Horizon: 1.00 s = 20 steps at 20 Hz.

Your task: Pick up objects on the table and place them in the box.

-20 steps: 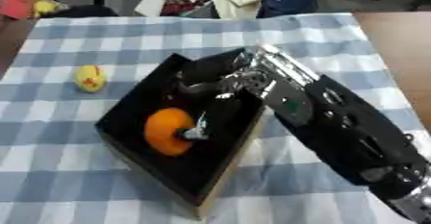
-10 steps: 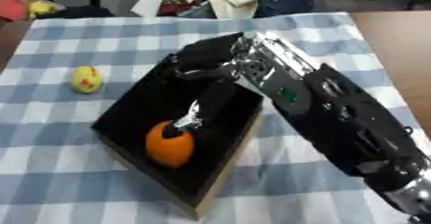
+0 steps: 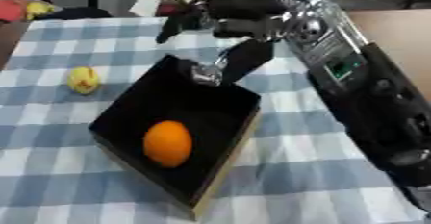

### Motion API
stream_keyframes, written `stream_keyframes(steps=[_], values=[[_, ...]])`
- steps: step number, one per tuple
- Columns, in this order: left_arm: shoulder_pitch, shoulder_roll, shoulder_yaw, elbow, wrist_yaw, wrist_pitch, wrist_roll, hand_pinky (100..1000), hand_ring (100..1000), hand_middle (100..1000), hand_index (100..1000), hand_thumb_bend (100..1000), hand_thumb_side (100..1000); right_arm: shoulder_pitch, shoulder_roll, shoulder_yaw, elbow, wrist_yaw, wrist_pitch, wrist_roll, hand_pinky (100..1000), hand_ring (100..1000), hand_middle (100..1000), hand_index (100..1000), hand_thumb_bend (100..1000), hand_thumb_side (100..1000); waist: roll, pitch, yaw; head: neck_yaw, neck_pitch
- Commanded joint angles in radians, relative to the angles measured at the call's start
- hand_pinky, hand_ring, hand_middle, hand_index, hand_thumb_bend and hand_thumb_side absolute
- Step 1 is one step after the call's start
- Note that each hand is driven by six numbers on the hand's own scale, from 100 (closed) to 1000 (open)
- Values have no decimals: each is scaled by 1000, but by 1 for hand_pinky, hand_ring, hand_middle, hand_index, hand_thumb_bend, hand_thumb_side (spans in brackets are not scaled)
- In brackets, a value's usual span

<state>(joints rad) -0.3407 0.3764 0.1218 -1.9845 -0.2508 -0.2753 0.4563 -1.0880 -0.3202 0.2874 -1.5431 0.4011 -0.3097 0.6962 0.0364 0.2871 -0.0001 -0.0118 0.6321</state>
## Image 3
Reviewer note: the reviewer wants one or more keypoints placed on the yellow toy fruit with red marks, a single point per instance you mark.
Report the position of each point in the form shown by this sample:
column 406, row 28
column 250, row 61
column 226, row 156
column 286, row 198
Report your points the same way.
column 83, row 80

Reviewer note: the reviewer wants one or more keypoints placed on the orange toy fruit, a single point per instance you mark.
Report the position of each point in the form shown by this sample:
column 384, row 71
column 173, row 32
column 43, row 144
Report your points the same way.
column 168, row 144

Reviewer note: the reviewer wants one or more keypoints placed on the black open box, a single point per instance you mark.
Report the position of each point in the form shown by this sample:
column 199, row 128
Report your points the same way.
column 168, row 106

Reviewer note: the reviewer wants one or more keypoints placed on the silver and black right robot arm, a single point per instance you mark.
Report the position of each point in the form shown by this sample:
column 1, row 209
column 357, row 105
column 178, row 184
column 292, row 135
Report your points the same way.
column 375, row 106

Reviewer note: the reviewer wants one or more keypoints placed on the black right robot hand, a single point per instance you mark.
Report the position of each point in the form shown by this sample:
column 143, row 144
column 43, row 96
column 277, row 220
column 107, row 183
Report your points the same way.
column 247, row 13

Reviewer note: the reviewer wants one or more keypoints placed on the red soft object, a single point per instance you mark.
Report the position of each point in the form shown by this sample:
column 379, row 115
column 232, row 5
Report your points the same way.
column 11, row 9

